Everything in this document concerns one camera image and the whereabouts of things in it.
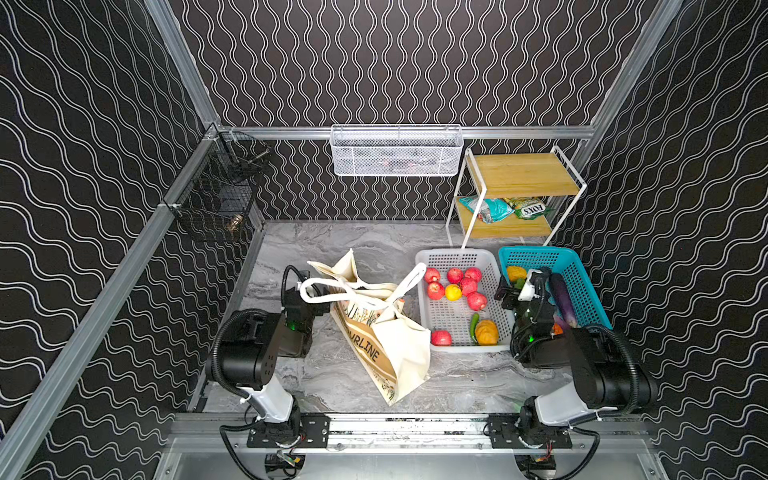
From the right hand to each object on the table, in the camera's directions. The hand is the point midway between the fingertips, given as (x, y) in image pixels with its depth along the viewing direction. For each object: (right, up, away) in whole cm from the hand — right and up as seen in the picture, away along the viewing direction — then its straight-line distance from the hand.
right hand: (523, 280), depth 89 cm
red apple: (-25, -16, -4) cm, 30 cm away
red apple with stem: (-13, -7, +3) cm, 15 cm away
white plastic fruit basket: (-16, -8, +8) cm, 19 cm away
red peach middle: (-15, -2, +6) cm, 16 cm away
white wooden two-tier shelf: (+4, +28, +13) cm, 31 cm away
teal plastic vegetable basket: (+20, -7, +3) cm, 21 cm away
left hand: (-62, -4, +6) cm, 63 cm away
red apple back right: (-12, +2, +10) cm, 16 cm away
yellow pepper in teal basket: (+3, +1, +11) cm, 12 cm away
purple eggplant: (+15, -12, +4) cm, 19 cm away
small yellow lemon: (-20, -4, +6) cm, 21 cm away
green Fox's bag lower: (+6, +23, +11) cm, 26 cm away
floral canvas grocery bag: (-40, -14, -23) cm, 48 cm away
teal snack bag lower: (-7, +22, +10) cm, 25 cm away
